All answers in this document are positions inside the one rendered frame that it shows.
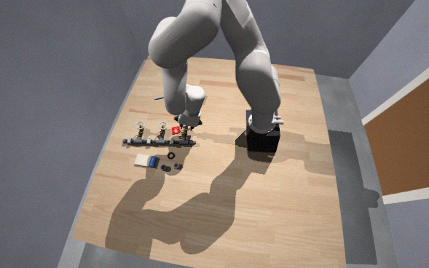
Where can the grey pipe manifold with three valves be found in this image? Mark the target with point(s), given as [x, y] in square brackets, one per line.
[172, 142]

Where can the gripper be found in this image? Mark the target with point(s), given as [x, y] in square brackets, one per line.
[183, 119]

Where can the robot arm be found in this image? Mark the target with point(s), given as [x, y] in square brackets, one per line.
[176, 39]

